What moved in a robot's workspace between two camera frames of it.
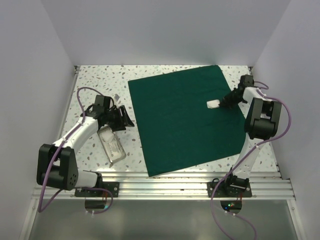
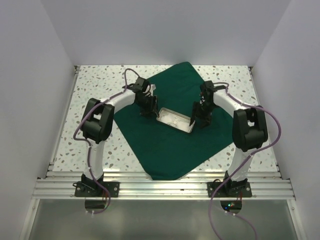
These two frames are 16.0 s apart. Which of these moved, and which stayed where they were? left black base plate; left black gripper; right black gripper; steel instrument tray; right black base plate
Moved: steel instrument tray; left black gripper; right black gripper
Stayed: right black base plate; left black base plate
